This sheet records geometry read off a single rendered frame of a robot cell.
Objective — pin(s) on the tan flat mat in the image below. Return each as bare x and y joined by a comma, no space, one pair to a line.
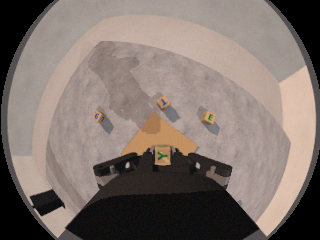
158,131

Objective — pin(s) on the tan wooden letter block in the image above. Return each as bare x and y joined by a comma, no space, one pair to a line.
163,103
208,118
162,153
99,117

